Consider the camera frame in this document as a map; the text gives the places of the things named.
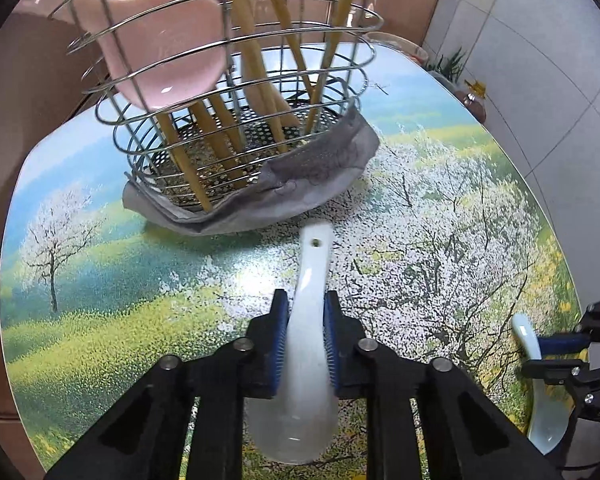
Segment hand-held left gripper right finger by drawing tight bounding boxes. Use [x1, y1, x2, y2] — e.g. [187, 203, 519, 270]
[324, 291, 561, 480]

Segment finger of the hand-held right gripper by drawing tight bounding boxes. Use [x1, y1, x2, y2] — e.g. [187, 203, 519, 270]
[522, 359, 588, 385]
[539, 296, 600, 356]

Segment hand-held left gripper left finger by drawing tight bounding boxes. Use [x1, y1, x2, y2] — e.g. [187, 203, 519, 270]
[44, 289, 289, 480]

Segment white ceramic spoon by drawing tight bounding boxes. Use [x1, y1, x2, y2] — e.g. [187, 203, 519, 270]
[244, 222, 340, 465]
[511, 312, 573, 456]

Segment wire utensil basket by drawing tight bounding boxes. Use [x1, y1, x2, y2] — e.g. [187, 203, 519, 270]
[47, 0, 385, 221]

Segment grey cloth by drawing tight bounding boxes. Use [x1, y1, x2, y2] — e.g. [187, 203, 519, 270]
[122, 77, 381, 236]

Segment green onions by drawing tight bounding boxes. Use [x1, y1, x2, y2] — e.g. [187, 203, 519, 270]
[427, 47, 468, 83]

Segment beige trash bin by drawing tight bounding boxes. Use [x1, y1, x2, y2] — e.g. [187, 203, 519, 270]
[365, 31, 428, 63]

